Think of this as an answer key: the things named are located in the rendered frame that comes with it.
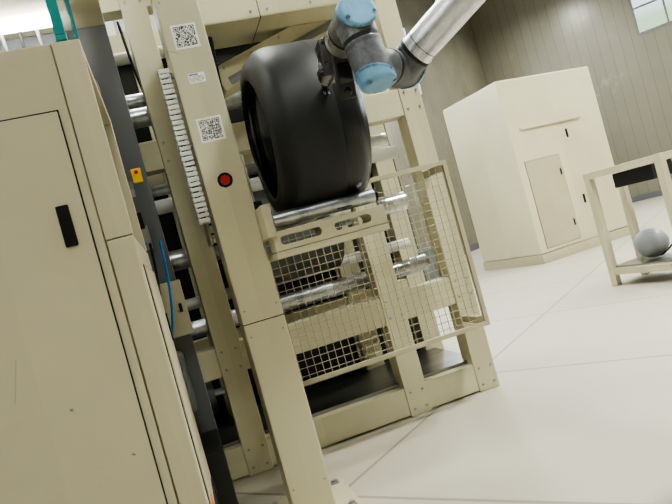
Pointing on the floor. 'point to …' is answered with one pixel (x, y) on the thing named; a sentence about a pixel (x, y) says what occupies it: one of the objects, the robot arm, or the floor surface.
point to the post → (245, 262)
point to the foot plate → (337, 493)
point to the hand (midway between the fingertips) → (327, 85)
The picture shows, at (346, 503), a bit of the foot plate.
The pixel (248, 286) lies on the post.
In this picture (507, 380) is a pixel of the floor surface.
